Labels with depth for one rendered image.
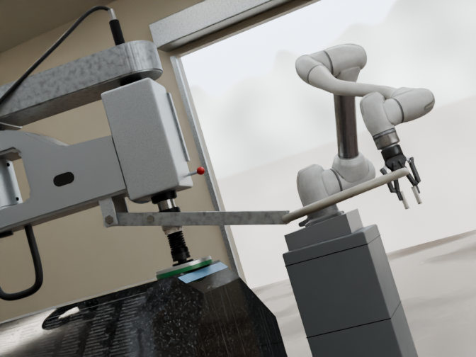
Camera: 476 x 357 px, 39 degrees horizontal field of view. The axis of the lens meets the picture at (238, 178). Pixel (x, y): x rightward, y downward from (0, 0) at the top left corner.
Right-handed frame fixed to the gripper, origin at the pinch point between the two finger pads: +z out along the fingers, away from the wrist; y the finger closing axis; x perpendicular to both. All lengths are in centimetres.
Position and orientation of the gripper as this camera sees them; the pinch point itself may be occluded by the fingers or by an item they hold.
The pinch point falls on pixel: (410, 197)
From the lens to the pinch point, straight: 256.9
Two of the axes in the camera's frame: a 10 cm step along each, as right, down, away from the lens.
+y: -9.3, 3.4, -1.3
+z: 3.6, 9.3, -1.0
